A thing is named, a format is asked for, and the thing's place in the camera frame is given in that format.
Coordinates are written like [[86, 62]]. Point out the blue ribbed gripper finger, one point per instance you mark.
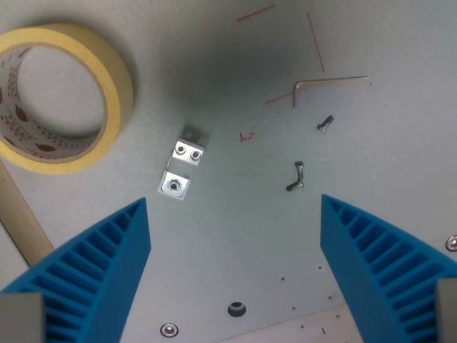
[[382, 264], [93, 264]]

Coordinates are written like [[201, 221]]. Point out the flat silver table screw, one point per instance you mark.
[[452, 243], [169, 329]]

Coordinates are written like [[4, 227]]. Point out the wooden stick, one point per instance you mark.
[[21, 221]]

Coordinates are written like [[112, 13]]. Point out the small steel bolt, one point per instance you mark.
[[300, 169], [325, 124], [295, 185]]

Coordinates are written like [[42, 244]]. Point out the yellow masking tape roll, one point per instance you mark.
[[66, 96]]

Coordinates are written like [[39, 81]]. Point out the silver hex allen key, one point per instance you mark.
[[300, 85]]

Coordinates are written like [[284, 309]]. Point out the aluminium angle bracket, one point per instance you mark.
[[181, 164]]

